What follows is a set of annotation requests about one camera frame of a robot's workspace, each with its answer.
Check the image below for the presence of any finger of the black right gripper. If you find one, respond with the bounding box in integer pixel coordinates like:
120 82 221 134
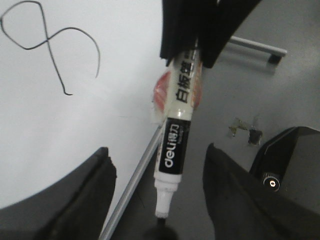
160 0 219 67
198 0 260 68

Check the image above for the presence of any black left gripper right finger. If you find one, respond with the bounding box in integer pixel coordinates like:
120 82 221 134
203 143 320 240

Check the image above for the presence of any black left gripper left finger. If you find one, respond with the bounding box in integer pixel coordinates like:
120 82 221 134
0 147 117 240

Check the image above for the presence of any white black whiteboard marker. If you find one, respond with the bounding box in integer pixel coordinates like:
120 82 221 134
153 42 202 224

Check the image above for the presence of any grey metal handle bar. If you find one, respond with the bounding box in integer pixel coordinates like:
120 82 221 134
228 36 288 65

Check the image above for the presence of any white whiteboard with aluminium frame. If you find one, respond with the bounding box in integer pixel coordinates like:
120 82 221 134
0 0 165 240

